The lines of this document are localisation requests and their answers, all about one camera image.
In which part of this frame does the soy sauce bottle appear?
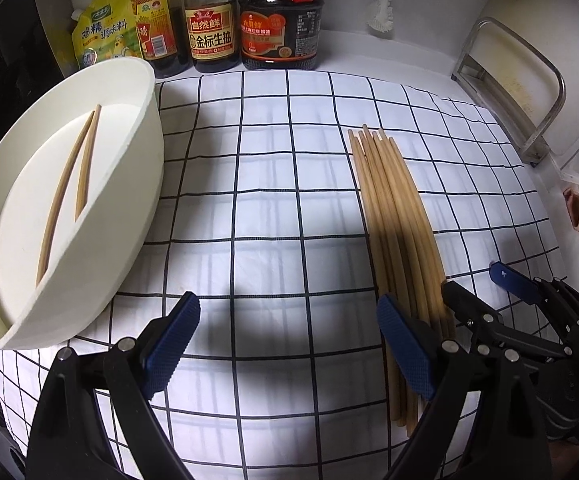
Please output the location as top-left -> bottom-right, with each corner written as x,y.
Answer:
184,0 -> 238,74

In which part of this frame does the dark stove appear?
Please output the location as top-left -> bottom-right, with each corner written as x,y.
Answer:
0,0 -> 78,171

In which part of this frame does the wooden chopstick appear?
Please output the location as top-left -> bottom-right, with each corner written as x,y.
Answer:
36,105 -> 101,291
74,105 -> 103,222

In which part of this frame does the pile of wooden chopsticks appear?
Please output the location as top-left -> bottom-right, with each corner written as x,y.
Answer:
347,127 -> 456,438

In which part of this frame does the white black-grid cloth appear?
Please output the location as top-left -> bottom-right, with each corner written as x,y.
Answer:
0,70 -> 570,480

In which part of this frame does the yellow seasoning pouch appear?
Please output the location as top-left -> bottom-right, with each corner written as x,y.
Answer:
70,0 -> 144,71

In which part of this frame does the large dark sauce jug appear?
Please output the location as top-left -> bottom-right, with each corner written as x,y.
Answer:
237,0 -> 324,72

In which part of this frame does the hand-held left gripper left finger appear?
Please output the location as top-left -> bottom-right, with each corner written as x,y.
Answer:
27,291 -> 201,480

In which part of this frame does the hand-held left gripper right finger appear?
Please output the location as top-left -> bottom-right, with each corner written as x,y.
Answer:
376,294 -> 553,480

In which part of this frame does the stainless steel rack frame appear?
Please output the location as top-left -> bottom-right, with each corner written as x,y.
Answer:
451,16 -> 566,165

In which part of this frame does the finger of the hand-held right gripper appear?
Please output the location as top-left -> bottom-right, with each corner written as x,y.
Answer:
441,280 -> 577,361
488,262 -> 579,331

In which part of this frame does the white round bowl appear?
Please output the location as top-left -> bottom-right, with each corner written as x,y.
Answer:
0,57 -> 166,352

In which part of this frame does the yellow-cap vinegar bottle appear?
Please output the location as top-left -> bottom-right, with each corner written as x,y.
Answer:
130,0 -> 193,79

